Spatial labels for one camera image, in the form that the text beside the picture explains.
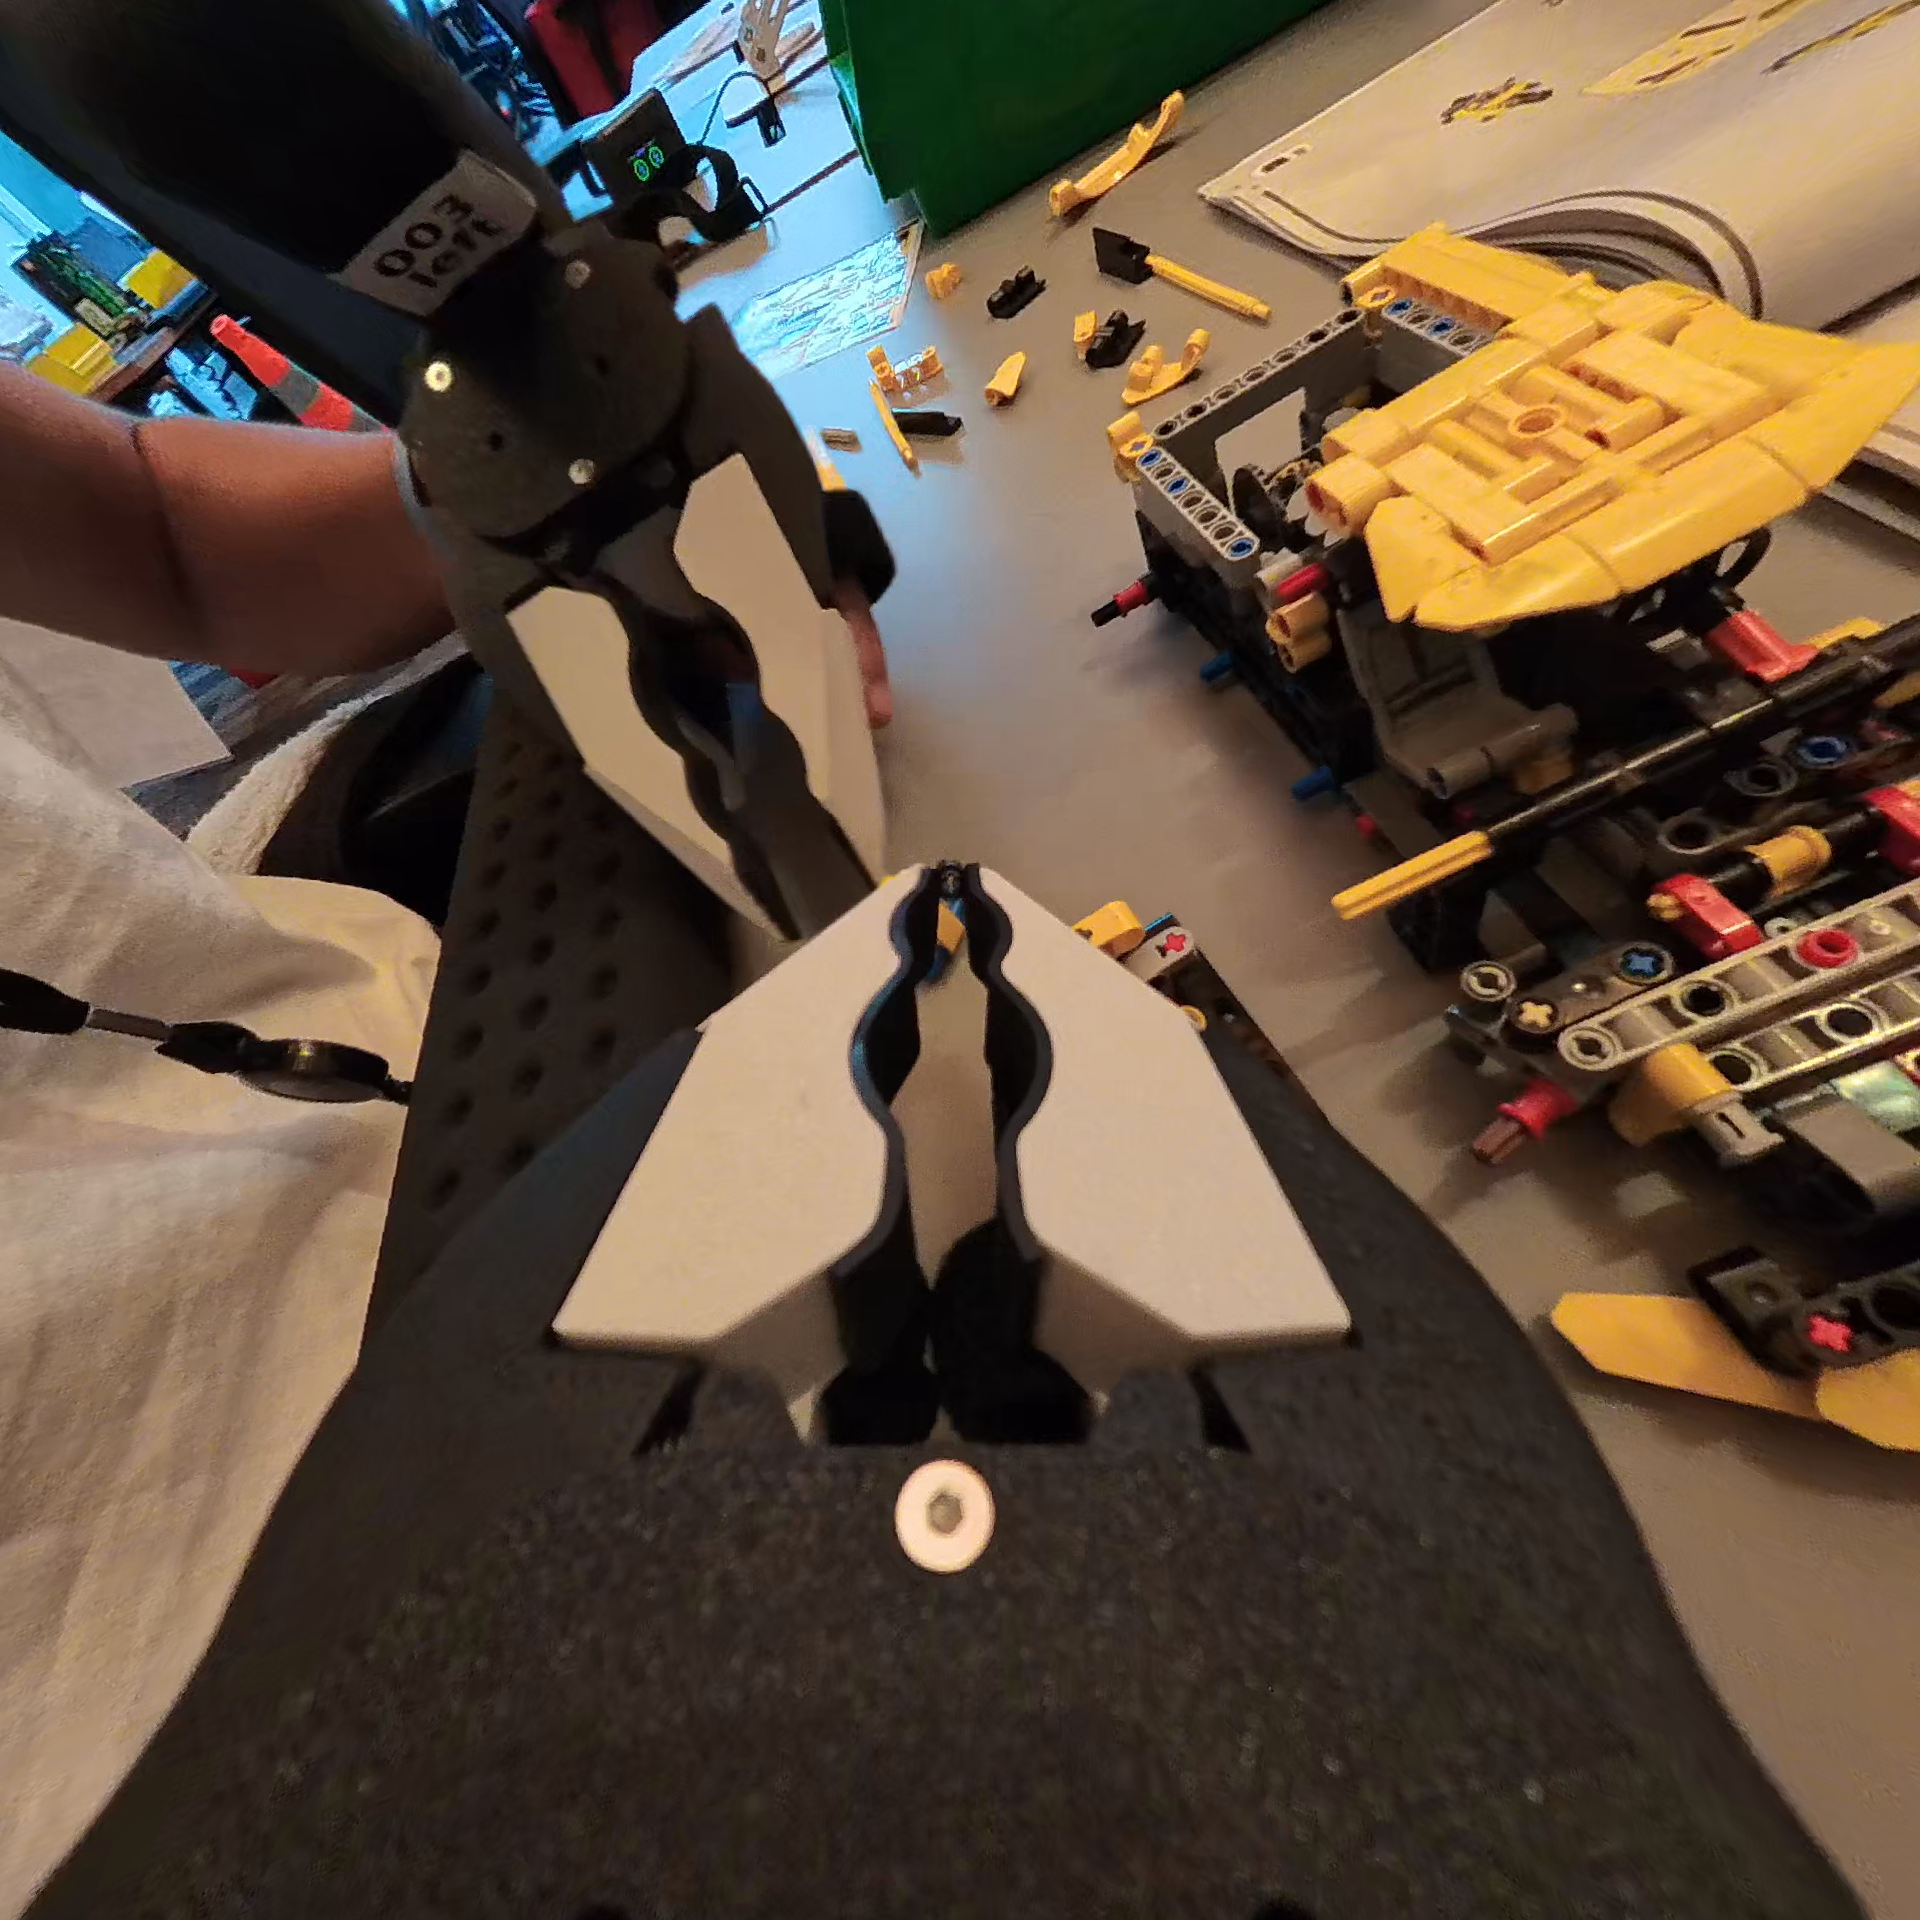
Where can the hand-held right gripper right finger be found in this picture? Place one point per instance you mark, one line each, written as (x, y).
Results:
(1183, 1198)

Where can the yellow curved bar piece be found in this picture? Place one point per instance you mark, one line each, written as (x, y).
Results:
(1116, 167)

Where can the instruction booklet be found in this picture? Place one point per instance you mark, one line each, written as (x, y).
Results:
(1728, 151)

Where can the grey wristband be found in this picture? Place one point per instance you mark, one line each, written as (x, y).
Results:
(409, 475)

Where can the small brick assembly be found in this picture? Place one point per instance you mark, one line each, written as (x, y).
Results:
(1116, 929)

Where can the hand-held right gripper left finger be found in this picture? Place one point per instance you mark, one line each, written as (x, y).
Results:
(719, 1181)

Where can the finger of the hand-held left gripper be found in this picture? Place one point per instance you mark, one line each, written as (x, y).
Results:
(605, 705)
(795, 630)

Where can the small black robot toy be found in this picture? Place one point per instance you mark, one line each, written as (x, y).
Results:
(642, 157)

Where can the yellow toy car model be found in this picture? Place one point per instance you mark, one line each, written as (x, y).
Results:
(1571, 418)

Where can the scattered yellow black pieces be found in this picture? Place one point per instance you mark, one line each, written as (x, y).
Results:
(1015, 295)

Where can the clear printed plastic bag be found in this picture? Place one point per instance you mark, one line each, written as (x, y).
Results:
(833, 299)

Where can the person's left hand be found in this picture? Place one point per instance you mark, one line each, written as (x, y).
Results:
(864, 658)

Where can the person's left forearm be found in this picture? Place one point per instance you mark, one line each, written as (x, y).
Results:
(222, 528)

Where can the thin yellow bar piece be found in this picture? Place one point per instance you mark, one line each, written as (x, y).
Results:
(1198, 287)

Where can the grey desk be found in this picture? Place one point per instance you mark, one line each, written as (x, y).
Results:
(1018, 677)

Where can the green plastic bin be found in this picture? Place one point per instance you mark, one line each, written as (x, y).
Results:
(1050, 88)

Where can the orange traffic cone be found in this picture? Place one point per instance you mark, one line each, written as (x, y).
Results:
(296, 381)

